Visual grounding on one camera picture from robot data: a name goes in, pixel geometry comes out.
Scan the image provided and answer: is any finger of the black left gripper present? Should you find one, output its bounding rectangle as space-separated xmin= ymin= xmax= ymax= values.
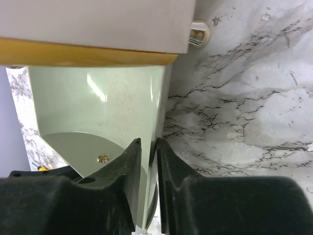
xmin=8 ymin=165 xmax=82 ymax=184

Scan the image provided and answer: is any cream round drawer organizer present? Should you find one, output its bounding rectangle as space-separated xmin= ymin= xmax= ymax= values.
xmin=0 ymin=0 xmax=210 ymax=54

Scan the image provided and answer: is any yellow drawer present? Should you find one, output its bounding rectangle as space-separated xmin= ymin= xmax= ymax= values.
xmin=0 ymin=38 xmax=178 ymax=68

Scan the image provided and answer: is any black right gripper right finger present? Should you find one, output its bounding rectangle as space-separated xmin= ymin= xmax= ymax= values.
xmin=156 ymin=139 xmax=313 ymax=235

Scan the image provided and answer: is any grey bottom drawer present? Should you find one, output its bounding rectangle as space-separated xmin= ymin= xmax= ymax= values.
xmin=28 ymin=66 xmax=172 ymax=230

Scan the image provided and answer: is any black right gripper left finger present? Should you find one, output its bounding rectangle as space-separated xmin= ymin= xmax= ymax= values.
xmin=0 ymin=139 xmax=141 ymax=235

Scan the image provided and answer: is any yellow small tube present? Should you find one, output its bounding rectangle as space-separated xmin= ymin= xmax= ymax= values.
xmin=37 ymin=165 xmax=49 ymax=171

